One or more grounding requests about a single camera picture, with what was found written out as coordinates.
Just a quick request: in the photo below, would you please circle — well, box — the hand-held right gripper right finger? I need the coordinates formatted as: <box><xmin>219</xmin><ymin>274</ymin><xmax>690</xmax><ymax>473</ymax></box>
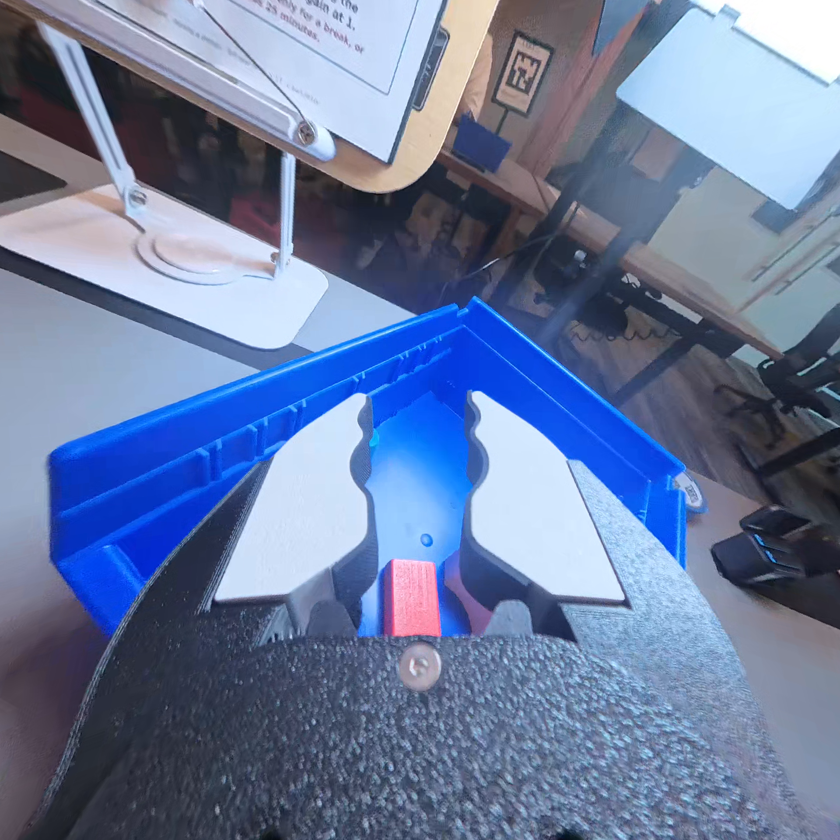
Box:
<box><xmin>459</xmin><ymin>390</ymin><xmax>627</xmax><ymax>610</ymax></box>

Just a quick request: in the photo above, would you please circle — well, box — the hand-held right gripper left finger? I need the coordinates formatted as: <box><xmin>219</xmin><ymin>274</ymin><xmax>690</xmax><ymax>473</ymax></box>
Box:
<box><xmin>214</xmin><ymin>392</ymin><xmax>381</xmax><ymax>632</ymax></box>

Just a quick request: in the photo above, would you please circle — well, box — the red arch block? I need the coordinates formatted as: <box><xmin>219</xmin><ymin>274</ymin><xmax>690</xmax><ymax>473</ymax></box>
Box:
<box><xmin>382</xmin><ymin>559</ymin><xmax>442</xmax><ymax>639</ymax></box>

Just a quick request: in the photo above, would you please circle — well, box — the blue plastic bin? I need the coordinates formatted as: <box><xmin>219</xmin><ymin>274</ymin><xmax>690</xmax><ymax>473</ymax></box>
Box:
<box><xmin>47</xmin><ymin>297</ymin><xmax>689</xmax><ymax>641</ymax></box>

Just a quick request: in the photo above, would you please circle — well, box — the blue tape roll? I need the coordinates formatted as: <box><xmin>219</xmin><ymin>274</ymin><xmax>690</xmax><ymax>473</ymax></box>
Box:
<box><xmin>669</xmin><ymin>471</ymin><xmax>711</xmax><ymax>521</ymax></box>

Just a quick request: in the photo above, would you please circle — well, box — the white document stand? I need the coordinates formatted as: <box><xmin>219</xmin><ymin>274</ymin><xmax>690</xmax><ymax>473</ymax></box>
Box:
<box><xmin>0</xmin><ymin>0</ymin><xmax>339</xmax><ymax>350</ymax></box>

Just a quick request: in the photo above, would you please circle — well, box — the black battery charger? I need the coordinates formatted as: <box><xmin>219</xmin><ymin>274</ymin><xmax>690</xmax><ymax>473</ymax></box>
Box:
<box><xmin>710</xmin><ymin>504</ymin><xmax>840</xmax><ymax>588</ymax></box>

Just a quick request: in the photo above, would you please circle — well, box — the wooden table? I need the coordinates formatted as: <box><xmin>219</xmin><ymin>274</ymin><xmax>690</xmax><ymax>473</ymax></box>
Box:
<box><xmin>436</xmin><ymin>147</ymin><xmax>785</xmax><ymax>408</ymax></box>

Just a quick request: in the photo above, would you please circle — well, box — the small blue bin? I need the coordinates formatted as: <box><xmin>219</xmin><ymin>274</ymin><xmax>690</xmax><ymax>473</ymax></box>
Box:
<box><xmin>453</xmin><ymin>112</ymin><xmax>513</xmax><ymax>173</ymax></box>

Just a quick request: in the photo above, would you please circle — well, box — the wooden backing board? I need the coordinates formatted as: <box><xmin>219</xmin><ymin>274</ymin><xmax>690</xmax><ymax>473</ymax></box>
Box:
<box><xmin>315</xmin><ymin>0</ymin><xmax>505</xmax><ymax>195</ymax></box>

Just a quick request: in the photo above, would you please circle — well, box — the black white tag sign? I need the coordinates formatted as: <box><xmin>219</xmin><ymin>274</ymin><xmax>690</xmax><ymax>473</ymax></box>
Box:
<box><xmin>492</xmin><ymin>29</ymin><xmax>554</xmax><ymax>119</ymax></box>

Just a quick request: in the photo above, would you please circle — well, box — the printed instruction sheet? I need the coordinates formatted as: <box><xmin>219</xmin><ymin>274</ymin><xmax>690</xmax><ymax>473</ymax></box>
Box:
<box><xmin>92</xmin><ymin>0</ymin><xmax>454</xmax><ymax>165</ymax></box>

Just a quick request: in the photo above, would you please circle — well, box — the pale grey monitor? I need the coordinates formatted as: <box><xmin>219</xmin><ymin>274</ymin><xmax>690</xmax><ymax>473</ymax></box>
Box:
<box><xmin>616</xmin><ymin>0</ymin><xmax>840</xmax><ymax>212</ymax></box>

